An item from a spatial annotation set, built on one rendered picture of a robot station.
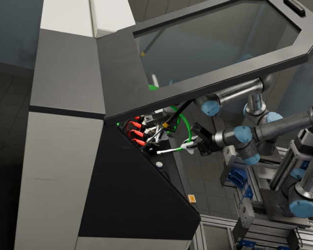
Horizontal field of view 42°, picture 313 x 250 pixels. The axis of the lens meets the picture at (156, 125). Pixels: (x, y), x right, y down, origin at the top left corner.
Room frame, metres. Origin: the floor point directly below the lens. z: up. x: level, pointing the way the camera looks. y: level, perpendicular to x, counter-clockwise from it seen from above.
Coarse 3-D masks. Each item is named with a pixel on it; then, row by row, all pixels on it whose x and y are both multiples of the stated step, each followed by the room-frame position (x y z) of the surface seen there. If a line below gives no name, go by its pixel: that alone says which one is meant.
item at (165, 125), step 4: (188, 100) 1.43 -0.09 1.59; (192, 100) 1.43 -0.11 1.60; (184, 104) 1.43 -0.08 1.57; (188, 104) 1.43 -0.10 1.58; (180, 108) 1.43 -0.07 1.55; (184, 108) 1.42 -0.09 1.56; (176, 112) 1.42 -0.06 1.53; (180, 112) 1.42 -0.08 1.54; (172, 116) 1.42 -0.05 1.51; (176, 116) 1.42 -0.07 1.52; (168, 120) 1.42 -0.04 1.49; (172, 120) 1.42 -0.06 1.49; (164, 124) 1.41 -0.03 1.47; (168, 124) 1.41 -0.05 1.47; (160, 128) 1.42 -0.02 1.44; (156, 132) 1.41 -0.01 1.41; (140, 148) 1.41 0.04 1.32
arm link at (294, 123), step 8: (304, 112) 1.69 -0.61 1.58; (312, 112) 1.66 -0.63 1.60; (280, 120) 1.68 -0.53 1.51; (288, 120) 1.67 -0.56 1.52; (296, 120) 1.66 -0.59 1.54; (304, 120) 1.65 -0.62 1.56; (312, 120) 1.65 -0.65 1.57; (256, 128) 1.68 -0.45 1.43; (264, 128) 1.66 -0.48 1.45; (272, 128) 1.66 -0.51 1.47; (280, 128) 1.65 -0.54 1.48; (288, 128) 1.65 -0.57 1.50; (296, 128) 1.65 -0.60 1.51; (304, 128) 1.66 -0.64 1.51; (256, 136) 1.65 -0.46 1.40; (264, 136) 1.65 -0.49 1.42; (272, 136) 1.65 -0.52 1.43
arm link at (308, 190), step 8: (312, 160) 1.55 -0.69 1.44; (312, 168) 1.53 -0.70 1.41; (304, 176) 1.55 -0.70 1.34; (312, 176) 1.52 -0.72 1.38; (296, 184) 1.57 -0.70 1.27; (304, 184) 1.53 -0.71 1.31; (312, 184) 1.51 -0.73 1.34; (288, 192) 1.60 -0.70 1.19; (296, 192) 1.53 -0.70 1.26; (304, 192) 1.51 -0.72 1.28; (312, 192) 1.51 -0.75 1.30; (296, 200) 1.50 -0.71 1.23; (304, 200) 1.49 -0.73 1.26; (312, 200) 1.50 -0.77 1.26; (296, 208) 1.49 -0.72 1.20; (304, 208) 1.48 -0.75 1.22; (312, 208) 1.48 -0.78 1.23; (304, 216) 1.49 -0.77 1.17
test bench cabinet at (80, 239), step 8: (80, 240) 1.31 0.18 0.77; (88, 240) 1.32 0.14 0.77; (96, 240) 1.34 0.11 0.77; (104, 240) 1.35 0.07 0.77; (112, 240) 1.36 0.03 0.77; (120, 240) 1.38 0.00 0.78; (128, 240) 1.39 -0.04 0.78; (136, 240) 1.40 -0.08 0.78; (144, 240) 1.42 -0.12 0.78; (152, 240) 1.43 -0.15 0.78; (160, 240) 1.44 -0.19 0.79; (168, 240) 1.46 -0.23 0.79; (176, 240) 1.47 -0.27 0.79; (184, 240) 1.49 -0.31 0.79; (80, 248) 1.31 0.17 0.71; (88, 248) 1.33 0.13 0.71; (96, 248) 1.34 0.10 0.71; (104, 248) 1.35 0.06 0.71; (112, 248) 1.37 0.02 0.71; (120, 248) 1.38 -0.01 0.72; (128, 248) 1.39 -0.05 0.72; (136, 248) 1.41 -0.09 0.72; (144, 248) 1.42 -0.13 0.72; (152, 248) 1.44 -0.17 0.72; (160, 248) 1.45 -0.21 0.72; (168, 248) 1.46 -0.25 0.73; (176, 248) 1.48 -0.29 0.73; (184, 248) 1.49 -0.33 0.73
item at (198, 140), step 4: (212, 136) 1.59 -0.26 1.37; (196, 140) 1.62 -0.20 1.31; (200, 140) 1.60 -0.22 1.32; (212, 140) 1.57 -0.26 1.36; (200, 144) 1.59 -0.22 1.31; (204, 144) 1.59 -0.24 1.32; (208, 144) 1.60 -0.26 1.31; (212, 144) 1.59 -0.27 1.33; (216, 144) 1.56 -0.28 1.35; (200, 148) 1.61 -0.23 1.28; (204, 148) 1.59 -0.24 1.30; (208, 148) 1.59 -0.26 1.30; (212, 148) 1.59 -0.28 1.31; (216, 148) 1.59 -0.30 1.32; (220, 148) 1.58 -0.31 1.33; (200, 152) 1.60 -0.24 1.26; (204, 152) 1.60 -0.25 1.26; (208, 152) 1.58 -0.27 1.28
